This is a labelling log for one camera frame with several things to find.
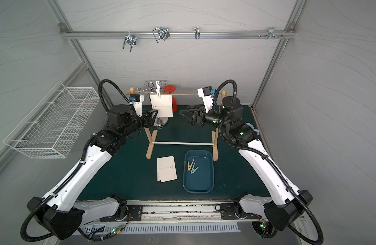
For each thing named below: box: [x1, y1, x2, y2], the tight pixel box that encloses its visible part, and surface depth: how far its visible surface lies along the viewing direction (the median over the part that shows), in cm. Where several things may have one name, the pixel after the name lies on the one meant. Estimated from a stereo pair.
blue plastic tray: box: [182, 149, 215, 194], surface depth 88 cm
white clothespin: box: [156, 80, 161, 99], surface depth 67 cm
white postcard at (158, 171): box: [156, 157, 161, 182], surface depth 90 cm
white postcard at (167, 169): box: [157, 155, 178, 183], surface depth 90 cm
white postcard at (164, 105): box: [149, 93, 174, 118], surface depth 72 cm
